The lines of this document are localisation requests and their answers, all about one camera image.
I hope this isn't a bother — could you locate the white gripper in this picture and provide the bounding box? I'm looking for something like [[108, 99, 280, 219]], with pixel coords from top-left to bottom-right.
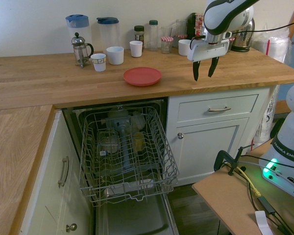
[[187, 39, 230, 82]]

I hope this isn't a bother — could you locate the red plastic plate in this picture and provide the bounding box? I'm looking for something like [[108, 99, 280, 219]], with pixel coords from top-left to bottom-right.
[[123, 67, 162, 87]]

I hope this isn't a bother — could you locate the grey dishwasher spray tube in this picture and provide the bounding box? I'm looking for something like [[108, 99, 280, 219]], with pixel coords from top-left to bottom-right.
[[104, 117, 133, 172]]

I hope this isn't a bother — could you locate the stainless steel dishwasher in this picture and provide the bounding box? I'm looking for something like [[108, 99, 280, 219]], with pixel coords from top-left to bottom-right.
[[62, 97, 179, 235]]

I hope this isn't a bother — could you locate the white mug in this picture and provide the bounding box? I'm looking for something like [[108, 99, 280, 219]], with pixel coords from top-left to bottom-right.
[[178, 39, 195, 56]]

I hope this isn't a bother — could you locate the white cabinet drawer front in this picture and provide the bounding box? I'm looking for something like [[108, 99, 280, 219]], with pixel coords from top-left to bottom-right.
[[177, 94, 260, 123]]

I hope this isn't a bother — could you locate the glass jar red checked lid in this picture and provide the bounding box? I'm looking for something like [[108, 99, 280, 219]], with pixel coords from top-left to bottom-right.
[[172, 34, 188, 48], [161, 36, 174, 54]]

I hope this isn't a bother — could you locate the red and white carton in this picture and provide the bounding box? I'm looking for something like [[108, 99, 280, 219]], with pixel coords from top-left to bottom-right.
[[195, 13, 207, 37]]

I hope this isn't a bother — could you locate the black canister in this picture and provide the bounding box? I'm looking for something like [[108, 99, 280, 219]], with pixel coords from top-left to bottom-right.
[[186, 12, 198, 40]]

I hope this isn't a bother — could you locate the tall clear glass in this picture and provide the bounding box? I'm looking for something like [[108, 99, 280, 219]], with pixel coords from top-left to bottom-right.
[[175, 19, 188, 37]]

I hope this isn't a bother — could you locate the steel electric kettle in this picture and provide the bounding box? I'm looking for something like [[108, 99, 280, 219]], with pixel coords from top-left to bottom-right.
[[230, 18, 256, 52]]

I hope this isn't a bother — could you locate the clear drinking glass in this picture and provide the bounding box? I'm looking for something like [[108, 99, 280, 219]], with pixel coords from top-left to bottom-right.
[[160, 26, 173, 40]]

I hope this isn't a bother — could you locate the clear bottle green cap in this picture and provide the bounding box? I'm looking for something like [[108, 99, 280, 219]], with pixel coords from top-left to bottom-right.
[[147, 20, 160, 51]]

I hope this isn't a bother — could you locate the slim white cup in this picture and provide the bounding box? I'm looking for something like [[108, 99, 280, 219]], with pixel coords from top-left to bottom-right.
[[129, 40, 144, 58]]

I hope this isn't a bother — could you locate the dark-lidded spice jar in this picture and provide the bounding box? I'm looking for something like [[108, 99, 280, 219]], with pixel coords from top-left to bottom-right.
[[133, 25, 146, 51]]

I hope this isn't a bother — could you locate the clear plastic bag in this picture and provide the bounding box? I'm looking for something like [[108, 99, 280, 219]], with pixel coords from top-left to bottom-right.
[[251, 23, 293, 65]]

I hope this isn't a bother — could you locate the printed plastic bag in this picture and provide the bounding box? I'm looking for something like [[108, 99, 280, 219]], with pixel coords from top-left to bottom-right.
[[252, 85, 278, 148]]

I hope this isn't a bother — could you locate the white cabinet door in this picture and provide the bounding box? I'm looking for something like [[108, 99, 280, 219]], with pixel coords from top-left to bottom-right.
[[175, 117, 251, 182]]

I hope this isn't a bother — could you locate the wide white cup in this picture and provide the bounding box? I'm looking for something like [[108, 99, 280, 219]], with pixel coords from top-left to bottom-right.
[[106, 46, 124, 66]]

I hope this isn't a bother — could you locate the black C-clamp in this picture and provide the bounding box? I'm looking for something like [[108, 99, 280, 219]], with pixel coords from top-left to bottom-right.
[[214, 144, 256, 177]]

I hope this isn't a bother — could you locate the yellow plastic cup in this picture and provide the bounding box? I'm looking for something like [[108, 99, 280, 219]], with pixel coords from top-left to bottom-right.
[[132, 132, 146, 151]]

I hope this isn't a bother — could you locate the clear pitcher dark blue lid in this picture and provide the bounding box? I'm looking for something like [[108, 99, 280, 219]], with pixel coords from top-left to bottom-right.
[[96, 16, 121, 53]]

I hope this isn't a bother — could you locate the patterned paper cup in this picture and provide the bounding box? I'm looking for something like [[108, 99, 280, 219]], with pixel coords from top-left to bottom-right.
[[90, 53, 106, 72]]

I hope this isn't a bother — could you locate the clear plastic container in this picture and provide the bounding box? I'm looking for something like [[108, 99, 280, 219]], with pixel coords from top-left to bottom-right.
[[96, 130, 120, 157]]

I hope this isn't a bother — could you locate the brown fibreboard mounting board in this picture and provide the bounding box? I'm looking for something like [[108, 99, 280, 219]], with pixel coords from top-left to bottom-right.
[[191, 141, 294, 235]]

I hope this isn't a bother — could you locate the glass French press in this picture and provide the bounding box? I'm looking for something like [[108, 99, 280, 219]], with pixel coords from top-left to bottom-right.
[[71, 32, 95, 69]]

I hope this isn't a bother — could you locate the clear pitcher light blue lid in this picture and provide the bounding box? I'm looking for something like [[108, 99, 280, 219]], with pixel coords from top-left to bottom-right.
[[65, 14, 92, 54]]

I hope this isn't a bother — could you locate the white paper tag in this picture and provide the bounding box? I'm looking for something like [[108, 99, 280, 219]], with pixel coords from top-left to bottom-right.
[[254, 210, 275, 235]]

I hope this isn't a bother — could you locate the cream cabinet front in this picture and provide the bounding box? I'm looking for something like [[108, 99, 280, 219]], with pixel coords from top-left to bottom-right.
[[19, 111, 97, 235]]

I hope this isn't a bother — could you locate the metal drawer handle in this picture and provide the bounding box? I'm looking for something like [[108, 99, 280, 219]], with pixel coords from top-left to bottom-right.
[[208, 106, 232, 113]]

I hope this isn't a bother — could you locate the grey wire dishwasher rack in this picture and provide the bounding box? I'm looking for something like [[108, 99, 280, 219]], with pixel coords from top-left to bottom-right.
[[78, 105, 180, 204]]

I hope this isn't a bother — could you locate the yellow cable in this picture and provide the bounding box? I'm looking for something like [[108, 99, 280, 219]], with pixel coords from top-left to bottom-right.
[[237, 166, 262, 197]]

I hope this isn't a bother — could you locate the curved metal cabinet handle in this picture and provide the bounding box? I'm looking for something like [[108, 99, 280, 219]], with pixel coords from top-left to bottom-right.
[[57, 156, 70, 188]]

